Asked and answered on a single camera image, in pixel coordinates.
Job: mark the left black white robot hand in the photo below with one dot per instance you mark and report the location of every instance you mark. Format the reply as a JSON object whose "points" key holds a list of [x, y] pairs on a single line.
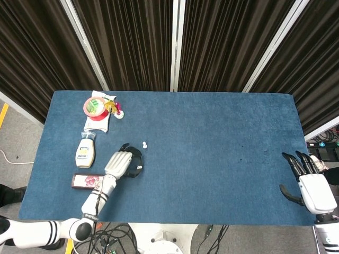
{"points": [[119, 164]]}

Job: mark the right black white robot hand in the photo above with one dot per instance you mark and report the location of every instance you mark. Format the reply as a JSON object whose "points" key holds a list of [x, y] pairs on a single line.
{"points": [[317, 193]]}

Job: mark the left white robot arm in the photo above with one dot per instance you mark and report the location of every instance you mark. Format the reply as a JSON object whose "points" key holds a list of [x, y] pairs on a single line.
{"points": [[90, 203]]}

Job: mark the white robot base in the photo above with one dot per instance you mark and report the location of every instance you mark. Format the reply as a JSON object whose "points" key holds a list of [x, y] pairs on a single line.
{"points": [[164, 238]]}

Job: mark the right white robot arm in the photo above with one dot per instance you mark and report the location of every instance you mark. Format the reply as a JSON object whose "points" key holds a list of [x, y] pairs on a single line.
{"points": [[328, 235]]}

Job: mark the white sneaker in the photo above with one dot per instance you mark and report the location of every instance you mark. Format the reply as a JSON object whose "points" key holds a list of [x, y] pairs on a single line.
{"points": [[321, 164]]}

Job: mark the cream mayonnaise squeeze bottle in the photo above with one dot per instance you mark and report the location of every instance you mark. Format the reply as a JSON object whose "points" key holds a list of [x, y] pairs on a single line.
{"points": [[85, 153]]}

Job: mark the dark brown bottle white cap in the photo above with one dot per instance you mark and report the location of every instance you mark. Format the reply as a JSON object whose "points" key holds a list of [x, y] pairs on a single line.
{"points": [[84, 181]]}

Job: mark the white snack bag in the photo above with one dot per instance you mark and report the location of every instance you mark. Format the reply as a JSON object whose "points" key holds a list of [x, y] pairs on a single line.
{"points": [[96, 124]]}

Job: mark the red tape roll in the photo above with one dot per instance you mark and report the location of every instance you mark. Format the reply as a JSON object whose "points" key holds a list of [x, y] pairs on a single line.
{"points": [[94, 107]]}

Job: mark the blue table cloth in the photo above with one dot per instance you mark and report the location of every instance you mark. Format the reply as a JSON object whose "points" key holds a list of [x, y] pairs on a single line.
{"points": [[198, 172]]}

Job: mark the dark brown pleated curtain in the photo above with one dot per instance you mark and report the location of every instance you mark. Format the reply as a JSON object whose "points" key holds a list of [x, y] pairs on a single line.
{"points": [[26, 53], [312, 66], [225, 39], [127, 39]]}

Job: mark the white metal frame rail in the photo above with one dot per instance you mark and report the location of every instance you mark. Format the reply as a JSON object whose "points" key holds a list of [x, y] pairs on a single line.
{"points": [[21, 110], [321, 132]]}

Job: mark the white metal frame post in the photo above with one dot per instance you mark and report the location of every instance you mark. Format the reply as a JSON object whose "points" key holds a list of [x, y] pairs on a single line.
{"points": [[278, 39], [81, 34], [177, 39]]}

